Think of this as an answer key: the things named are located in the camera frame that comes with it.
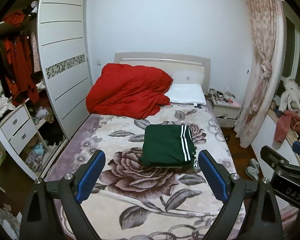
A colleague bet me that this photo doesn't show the white plush toy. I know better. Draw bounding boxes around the white plush toy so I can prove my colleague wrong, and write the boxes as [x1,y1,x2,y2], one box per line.
[279,78,300,117]

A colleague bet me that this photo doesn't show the floral plush bed blanket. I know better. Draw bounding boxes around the floral plush bed blanket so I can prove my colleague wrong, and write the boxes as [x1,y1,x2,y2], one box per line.
[46,103,236,239]

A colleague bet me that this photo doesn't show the white nightstand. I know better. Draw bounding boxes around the white nightstand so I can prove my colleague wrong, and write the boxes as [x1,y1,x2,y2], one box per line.
[209,88,241,128]

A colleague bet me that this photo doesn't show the white drawer unit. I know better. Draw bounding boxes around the white drawer unit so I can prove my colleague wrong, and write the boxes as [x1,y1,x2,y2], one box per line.
[0,103,39,155]

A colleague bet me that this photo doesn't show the white sliding wardrobe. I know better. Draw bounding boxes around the white sliding wardrobe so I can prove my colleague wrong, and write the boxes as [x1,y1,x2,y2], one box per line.
[37,0,92,138]

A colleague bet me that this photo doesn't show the pink garment on sill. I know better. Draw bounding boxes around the pink garment on sill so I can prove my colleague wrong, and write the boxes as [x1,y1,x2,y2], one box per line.
[274,110,300,143]

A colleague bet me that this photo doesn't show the grey slippers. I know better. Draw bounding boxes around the grey slippers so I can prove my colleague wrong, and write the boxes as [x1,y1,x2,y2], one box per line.
[245,158,260,181]

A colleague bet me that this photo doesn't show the red quilt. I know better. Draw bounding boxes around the red quilt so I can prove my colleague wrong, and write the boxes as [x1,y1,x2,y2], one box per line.
[85,63,173,119]

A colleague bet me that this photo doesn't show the white pillow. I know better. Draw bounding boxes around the white pillow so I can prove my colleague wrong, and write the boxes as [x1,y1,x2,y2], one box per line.
[165,83,206,105]

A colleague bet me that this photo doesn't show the pink floral curtain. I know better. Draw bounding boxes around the pink floral curtain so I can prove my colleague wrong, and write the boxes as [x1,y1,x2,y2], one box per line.
[235,0,285,148]

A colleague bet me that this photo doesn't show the beige bed headboard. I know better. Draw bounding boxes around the beige bed headboard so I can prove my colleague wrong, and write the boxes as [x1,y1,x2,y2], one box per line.
[114,52,211,94]

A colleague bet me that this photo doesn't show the red hanging clothes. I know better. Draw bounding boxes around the red hanging clothes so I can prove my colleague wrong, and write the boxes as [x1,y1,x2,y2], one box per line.
[0,8,42,106]

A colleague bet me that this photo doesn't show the green white varsity jacket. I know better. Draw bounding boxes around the green white varsity jacket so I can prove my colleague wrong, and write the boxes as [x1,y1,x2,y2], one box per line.
[139,125,197,167]

